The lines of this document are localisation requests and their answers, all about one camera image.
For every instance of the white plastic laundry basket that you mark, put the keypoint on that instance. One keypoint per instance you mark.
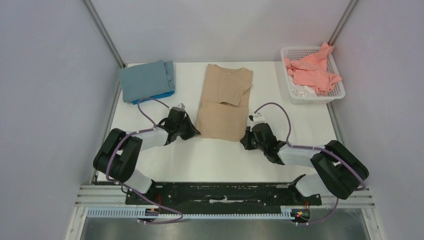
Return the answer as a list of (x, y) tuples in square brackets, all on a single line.
[(296, 53)]

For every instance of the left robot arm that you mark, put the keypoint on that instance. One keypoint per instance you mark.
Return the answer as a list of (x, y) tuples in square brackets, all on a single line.
[(118, 156)]

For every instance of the white t shirt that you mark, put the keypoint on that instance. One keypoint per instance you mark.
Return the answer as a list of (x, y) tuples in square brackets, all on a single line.
[(300, 90)]

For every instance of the white cable duct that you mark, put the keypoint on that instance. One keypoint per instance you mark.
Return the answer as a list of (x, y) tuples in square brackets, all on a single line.
[(152, 213)]

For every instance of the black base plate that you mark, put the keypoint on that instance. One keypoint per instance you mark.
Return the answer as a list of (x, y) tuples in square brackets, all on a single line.
[(228, 197)]

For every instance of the grey-blue folded t shirt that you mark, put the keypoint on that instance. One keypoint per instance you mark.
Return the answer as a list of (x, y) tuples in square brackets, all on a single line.
[(146, 80)]

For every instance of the pink t shirt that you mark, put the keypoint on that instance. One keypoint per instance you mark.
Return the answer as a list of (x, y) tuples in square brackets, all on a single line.
[(312, 71)]

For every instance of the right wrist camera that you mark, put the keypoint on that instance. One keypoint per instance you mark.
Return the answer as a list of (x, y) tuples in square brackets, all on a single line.
[(256, 118)]

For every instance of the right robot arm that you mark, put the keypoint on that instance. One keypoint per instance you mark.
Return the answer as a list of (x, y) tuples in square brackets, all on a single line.
[(338, 171)]

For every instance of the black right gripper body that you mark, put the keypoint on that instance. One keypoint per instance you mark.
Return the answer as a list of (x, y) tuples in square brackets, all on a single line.
[(255, 138)]

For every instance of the aluminium frame rail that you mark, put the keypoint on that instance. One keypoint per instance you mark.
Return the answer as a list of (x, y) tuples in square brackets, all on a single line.
[(89, 5)]

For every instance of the beige t shirt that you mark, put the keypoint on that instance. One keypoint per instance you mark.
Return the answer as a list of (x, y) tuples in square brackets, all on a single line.
[(224, 103)]

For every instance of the bright blue folded t shirt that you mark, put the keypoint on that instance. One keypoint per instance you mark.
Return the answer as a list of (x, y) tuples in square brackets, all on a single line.
[(158, 96)]

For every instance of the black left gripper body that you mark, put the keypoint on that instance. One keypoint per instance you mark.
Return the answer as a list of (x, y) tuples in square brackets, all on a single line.
[(181, 128)]

